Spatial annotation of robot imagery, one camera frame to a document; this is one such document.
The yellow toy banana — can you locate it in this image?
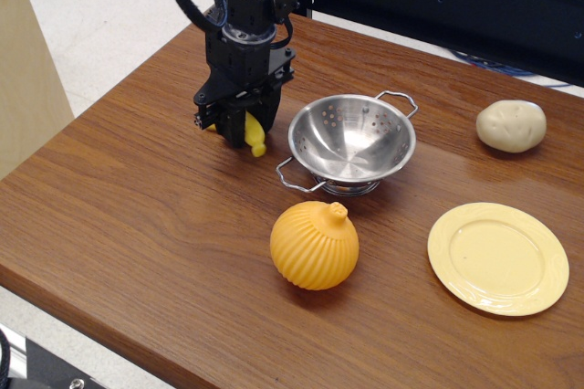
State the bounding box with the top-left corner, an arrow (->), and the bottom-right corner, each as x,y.
206,110 -> 266,157

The steel colander with handles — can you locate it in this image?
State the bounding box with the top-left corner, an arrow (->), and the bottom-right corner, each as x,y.
276,90 -> 419,196

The black metal frame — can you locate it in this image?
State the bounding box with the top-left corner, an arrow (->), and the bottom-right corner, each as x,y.
300,0 -> 583,86

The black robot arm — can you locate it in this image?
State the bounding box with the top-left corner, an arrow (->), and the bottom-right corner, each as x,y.
175,0 -> 299,148

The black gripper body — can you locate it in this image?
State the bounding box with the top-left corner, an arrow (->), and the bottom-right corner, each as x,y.
193,26 -> 296,129

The orange ribbed toy onion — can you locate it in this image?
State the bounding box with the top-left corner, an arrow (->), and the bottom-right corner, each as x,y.
270,201 -> 360,290

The black braided cable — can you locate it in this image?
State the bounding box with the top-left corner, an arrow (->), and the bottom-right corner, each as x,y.
0,328 -> 11,385

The yellow ceramic plate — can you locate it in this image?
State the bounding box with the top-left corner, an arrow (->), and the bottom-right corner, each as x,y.
427,202 -> 569,317

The beige toy potato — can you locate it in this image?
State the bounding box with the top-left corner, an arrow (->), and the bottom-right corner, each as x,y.
475,100 -> 547,153

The black base with screw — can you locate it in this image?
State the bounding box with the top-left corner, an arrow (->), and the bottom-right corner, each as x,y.
8,339 -> 104,389

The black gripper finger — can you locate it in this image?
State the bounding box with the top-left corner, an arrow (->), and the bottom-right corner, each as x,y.
215,106 -> 245,148
248,88 -> 281,133

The light wooden panel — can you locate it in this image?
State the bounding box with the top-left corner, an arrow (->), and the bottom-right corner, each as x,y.
1,0 -> 74,177

